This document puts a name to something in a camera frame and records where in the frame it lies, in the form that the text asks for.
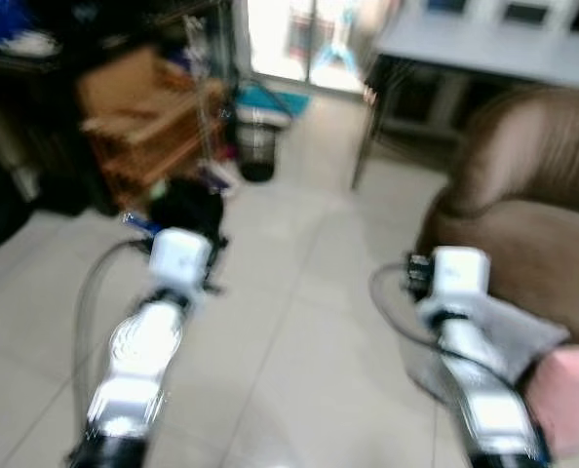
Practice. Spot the black waste bin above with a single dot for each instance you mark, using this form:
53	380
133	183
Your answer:
256	146

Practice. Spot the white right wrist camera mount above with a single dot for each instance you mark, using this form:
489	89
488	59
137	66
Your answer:
462	273

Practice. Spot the dark monitor screen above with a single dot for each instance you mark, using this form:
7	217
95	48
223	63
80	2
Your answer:
525	14
445	5

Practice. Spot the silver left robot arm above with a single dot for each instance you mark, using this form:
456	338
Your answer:
138	361

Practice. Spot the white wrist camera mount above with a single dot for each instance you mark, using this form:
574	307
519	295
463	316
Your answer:
462	273
179	258

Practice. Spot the bright glass door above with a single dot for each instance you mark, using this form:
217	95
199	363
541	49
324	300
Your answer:
280	39

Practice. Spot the brown cardboard crate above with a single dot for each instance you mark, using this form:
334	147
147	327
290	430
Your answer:
143	122

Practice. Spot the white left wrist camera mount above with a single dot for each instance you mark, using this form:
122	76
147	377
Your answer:
179	258

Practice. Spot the brown suede sofa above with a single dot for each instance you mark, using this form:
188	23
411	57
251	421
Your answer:
533	195

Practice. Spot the pink pillow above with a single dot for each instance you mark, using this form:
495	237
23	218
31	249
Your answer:
570	400

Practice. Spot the thin metal stand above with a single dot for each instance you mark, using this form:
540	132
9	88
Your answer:
205	97

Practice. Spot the grey table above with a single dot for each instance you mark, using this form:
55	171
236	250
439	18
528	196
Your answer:
494	49

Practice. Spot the teal floor mat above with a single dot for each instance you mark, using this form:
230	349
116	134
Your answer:
275	97

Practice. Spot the grey pillow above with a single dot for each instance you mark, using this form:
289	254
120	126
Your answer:
523	331

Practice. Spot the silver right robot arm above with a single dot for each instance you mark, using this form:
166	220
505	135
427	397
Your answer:
484	390

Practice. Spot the blue and white bundle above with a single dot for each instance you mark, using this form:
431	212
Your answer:
7	24

